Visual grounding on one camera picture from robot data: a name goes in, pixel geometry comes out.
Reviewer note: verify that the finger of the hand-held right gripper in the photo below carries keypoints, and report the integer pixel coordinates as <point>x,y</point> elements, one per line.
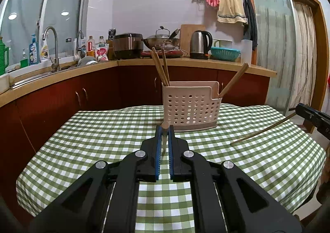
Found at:
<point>306,113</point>

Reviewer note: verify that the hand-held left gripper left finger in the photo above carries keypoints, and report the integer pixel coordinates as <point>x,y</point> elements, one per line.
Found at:
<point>157,160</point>

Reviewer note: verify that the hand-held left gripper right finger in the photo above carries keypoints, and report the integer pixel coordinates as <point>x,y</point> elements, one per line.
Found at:
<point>171,160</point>

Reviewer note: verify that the white perforated utensil holder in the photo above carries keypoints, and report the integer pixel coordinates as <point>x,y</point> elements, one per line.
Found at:
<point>190,109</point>

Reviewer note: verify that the striped curtain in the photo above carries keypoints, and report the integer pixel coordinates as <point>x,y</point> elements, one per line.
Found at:
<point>304,54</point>

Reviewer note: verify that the green checkered tablecloth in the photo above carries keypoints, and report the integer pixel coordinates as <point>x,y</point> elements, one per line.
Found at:
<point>103,132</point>

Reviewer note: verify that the wooden framed glass door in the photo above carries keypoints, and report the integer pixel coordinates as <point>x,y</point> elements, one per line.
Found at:
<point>273,42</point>

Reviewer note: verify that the white plastic bottle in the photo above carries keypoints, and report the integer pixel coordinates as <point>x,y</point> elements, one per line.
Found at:
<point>246,52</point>

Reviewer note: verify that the teal plastic colander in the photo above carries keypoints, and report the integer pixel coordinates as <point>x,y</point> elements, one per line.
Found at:
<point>225,54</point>

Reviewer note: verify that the wooden kitchen countertop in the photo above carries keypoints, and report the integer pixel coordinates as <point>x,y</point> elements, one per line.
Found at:
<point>134,62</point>

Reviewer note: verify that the red induction cooktop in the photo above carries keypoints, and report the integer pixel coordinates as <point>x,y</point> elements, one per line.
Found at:
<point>175,54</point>

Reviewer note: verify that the dark hanging cloth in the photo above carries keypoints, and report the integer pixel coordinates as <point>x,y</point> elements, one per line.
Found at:
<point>251,21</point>

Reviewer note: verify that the green white mug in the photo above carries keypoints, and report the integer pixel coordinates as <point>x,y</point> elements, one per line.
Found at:
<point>223,43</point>

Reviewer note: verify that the steel electric kettle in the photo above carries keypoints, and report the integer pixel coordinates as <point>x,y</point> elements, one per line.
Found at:
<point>198,45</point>

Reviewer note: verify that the black silver rice cooker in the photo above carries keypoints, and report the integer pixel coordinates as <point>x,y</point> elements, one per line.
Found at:
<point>127,45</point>

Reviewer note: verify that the steel wok with lid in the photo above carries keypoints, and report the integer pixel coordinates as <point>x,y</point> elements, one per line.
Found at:
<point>161,40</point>

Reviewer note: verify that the wooden knife block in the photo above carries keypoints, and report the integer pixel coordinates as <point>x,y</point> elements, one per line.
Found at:
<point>110,49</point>

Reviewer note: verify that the pink white refill pouch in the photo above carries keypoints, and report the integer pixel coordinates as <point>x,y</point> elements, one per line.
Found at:
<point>101,52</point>

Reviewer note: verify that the dishes beside sink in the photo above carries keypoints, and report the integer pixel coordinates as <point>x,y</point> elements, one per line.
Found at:
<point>87,61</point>

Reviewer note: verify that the wooden cutting board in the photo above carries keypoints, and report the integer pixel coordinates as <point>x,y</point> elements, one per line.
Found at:
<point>187,34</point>

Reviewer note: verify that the cream hanging towel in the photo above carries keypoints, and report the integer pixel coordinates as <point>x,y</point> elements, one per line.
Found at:
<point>230,8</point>

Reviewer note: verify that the red label bottle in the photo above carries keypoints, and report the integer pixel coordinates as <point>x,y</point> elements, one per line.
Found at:
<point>90,47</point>

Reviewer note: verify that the small steel faucet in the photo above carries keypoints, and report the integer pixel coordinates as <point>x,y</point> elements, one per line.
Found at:
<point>80,39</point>

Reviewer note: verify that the tall steel kitchen faucet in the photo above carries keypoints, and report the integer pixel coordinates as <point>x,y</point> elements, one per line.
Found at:
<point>55,49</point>

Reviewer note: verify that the yellow label spray bottle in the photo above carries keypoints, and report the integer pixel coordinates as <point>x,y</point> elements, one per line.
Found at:
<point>44,51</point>

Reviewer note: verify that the blue dish soap bottle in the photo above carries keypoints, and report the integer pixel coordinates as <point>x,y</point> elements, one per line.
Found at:
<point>33,52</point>

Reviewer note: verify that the small green cup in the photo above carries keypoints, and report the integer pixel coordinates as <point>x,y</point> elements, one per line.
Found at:
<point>24,63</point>

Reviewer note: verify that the green plastic jug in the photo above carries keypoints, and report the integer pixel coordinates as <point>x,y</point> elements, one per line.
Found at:
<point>4,58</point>

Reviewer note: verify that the sliding glass window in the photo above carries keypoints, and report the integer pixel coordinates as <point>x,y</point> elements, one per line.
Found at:
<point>25,23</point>

